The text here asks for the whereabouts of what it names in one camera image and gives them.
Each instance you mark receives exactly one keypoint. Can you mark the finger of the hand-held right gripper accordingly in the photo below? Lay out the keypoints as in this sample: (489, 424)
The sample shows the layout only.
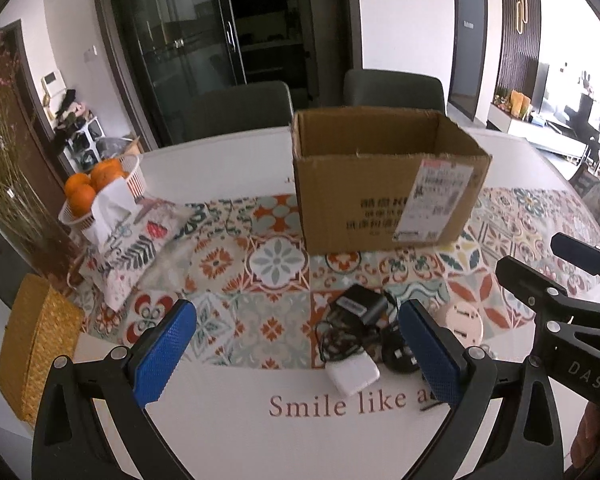
(582, 254)
(527, 280)

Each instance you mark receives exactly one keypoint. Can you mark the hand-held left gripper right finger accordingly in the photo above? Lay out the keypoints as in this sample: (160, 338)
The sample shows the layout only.
(430, 355)

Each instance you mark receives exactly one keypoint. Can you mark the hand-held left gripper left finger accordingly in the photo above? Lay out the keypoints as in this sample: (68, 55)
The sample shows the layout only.
(165, 355)

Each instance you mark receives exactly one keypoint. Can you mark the black round plug adapter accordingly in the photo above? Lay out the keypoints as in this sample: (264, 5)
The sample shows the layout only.
(397, 355)

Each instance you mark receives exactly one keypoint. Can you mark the pale pink round charger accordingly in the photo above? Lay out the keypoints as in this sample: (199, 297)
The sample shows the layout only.
(457, 325)

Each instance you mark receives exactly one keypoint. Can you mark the white power bank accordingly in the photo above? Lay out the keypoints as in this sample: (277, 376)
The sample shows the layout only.
(352, 375)

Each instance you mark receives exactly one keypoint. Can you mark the brown cardboard box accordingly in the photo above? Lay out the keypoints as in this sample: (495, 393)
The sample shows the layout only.
(360, 205)

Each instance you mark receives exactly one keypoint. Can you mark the small black stick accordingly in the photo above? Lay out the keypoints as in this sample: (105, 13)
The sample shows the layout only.
(430, 406)

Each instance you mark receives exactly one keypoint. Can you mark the leaf print tissue cover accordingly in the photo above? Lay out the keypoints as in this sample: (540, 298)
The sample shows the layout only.
(135, 250)

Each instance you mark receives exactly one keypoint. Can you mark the yellow woven box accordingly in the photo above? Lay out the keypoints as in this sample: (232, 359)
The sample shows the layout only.
(35, 345)

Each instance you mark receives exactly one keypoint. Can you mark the patterned tile tablecloth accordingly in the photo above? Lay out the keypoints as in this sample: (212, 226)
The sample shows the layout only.
(260, 260)

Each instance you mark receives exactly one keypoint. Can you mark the white low cabinet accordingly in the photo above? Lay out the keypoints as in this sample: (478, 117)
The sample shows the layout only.
(510, 124)

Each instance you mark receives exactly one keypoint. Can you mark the white tissue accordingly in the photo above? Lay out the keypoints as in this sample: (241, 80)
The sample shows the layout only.
(111, 205)

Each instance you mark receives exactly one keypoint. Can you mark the yellow bag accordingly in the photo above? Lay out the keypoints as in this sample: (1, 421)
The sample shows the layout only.
(519, 102)

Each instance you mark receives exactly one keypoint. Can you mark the black television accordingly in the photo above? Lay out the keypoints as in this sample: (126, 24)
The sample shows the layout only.
(541, 85)

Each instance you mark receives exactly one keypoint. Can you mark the pile of oranges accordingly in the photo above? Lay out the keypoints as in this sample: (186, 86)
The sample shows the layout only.
(82, 195)

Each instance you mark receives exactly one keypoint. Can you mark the white plastic basket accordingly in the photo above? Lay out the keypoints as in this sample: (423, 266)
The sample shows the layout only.
(132, 177)

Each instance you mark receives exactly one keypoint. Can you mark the small cardboard box with plastic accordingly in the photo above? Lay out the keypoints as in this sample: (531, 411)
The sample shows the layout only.
(130, 147)

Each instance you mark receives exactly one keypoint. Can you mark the white shoe rack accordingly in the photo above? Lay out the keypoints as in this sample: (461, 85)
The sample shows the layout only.
(82, 145)

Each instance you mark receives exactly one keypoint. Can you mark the dark grey dining chair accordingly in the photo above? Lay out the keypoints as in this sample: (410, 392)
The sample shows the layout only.
(395, 91)
(240, 110)

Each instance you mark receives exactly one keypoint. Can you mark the dried flower bouquet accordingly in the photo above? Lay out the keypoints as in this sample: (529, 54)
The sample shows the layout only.
(10, 170)

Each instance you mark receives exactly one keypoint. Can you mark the dark interior door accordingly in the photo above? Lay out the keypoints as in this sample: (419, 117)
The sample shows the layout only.
(467, 35)

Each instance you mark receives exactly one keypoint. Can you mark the dark wooden door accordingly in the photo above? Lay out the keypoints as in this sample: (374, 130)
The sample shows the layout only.
(25, 100)

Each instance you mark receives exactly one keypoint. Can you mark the white intercom panel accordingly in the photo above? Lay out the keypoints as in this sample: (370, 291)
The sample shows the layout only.
(52, 82)

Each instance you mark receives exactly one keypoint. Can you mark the dark glass sliding door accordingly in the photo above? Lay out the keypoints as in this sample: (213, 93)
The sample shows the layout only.
(190, 35)

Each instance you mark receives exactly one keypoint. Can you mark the gold wall ornament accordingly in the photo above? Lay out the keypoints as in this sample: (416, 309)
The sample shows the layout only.
(521, 10)

